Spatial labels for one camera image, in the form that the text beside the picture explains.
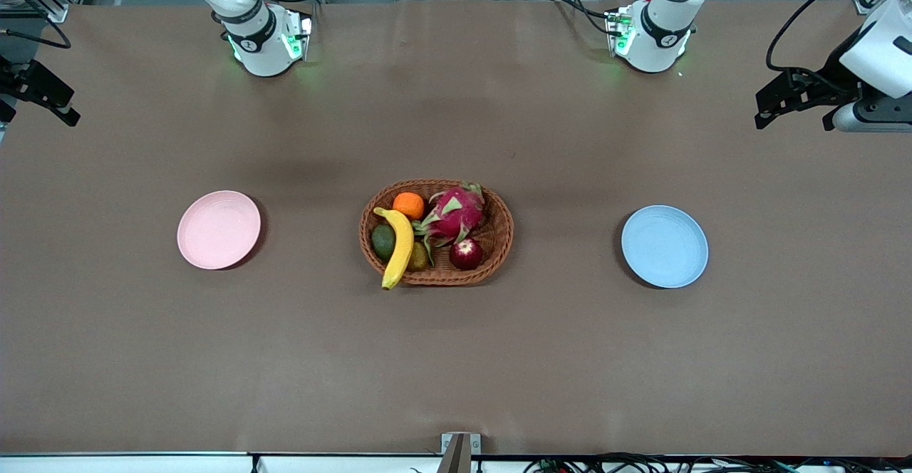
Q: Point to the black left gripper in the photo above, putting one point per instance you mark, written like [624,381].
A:
[835,76]

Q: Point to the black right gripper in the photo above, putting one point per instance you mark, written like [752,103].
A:
[20,79]

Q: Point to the red apple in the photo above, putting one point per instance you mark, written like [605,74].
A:
[466,253]

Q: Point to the yellow banana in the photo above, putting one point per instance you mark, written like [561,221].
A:
[402,241]

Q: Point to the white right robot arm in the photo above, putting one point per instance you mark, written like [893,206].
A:
[260,45]

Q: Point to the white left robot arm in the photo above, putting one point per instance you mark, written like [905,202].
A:
[659,38]

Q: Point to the blue round plate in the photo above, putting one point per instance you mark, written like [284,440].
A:
[665,246]

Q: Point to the pink round plate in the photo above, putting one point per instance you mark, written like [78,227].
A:
[219,229]

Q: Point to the brown wicker basket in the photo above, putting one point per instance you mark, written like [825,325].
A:
[495,234]

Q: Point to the pink dragon fruit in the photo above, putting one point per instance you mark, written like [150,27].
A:
[456,213]

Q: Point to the green avocado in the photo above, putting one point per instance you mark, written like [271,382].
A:
[382,243]

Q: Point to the orange fruit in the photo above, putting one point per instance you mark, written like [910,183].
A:
[409,206]

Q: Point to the brown kiwi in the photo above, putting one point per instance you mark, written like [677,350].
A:
[419,258]

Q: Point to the grey metal bracket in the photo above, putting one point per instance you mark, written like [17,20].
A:
[459,451]

